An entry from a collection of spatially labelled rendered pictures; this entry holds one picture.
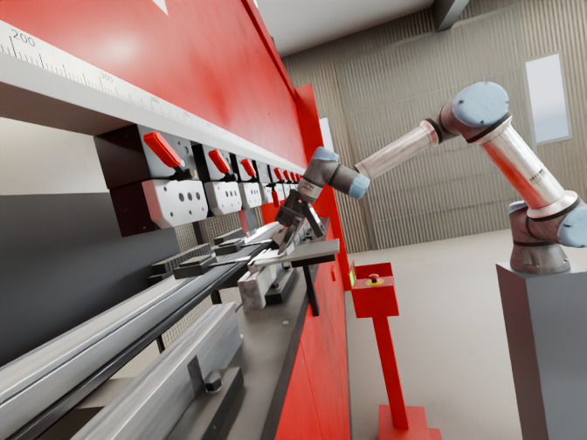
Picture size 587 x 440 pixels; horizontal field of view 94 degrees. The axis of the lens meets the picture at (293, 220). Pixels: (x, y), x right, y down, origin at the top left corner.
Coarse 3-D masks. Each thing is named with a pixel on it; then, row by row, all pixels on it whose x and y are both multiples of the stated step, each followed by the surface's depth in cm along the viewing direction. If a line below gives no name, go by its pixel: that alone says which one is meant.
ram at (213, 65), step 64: (0, 0) 26; (64, 0) 33; (128, 0) 45; (192, 0) 72; (0, 64) 25; (128, 64) 42; (192, 64) 64; (256, 64) 135; (64, 128) 38; (192, 128) 58; (256, 128) 111
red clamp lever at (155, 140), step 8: (144, 136) 39; (152, 136) 39; (160, 136) 40; (152, 144) 40; (160, 144) 40; (168, 144) 41; (160, 152) 41; (168, 152) 41; (168, 160) 42; (176, 160) 43; (176, 168) 44; (184, 168) 45; (176, 176) 45; (184, 176) 45; (192, 176) 46
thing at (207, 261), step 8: (200, 256) 103; (208, 256) 100; (184, 264) 95; (192, 264) 94; (200, 264) 93; (208, 264) 97; (216, 264) 97; (224, 264) 95; (176, 272) 94; (184, 272) 94; (192, 272) 93; (200, 272) 93
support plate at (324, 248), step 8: (328, 240) 97; (336, 240) 94; (296, 248) 96; (304, 248) 93; (312, 248) 90; (320, 248) 87; (328, 248) 85; (336, 248) 82; (288, 256) 86; (296, 256) 84; (304, 256) 82; (312, 256) 81; (320, 256) 81; (256, 264) 85; (264, 264) 84; (272, 264) 84
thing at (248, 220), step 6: (240, 210) 87; (246, 210) 90; (252, 210) 96; (240, 216) 88; (246, 216) 89; (252, 216) 94; (246, 222) 88; (252, 222) 93; (246, 228) 88; (252, 228) 92; (246, 234) 88; (252, 234) 93
